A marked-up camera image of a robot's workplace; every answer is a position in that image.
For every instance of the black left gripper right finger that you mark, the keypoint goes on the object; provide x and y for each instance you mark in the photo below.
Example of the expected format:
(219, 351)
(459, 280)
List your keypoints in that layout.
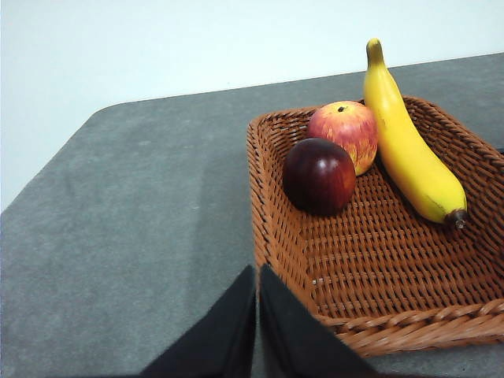
(291, 338)

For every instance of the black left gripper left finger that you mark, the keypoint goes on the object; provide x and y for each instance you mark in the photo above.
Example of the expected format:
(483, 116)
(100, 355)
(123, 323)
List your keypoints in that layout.
(220, 338)

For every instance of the dark red plum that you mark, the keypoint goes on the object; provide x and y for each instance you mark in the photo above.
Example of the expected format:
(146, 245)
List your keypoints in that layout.
(315, 177)

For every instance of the brown wicker basket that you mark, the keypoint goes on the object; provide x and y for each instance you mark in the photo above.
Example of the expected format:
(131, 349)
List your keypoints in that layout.
(374, 256)

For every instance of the yellow banana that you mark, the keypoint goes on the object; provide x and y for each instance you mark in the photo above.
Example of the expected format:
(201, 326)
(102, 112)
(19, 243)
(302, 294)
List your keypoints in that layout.
(405, 157)

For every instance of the red yellow apple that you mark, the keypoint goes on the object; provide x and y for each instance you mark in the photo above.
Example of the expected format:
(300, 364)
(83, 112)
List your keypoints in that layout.
(346, 126)

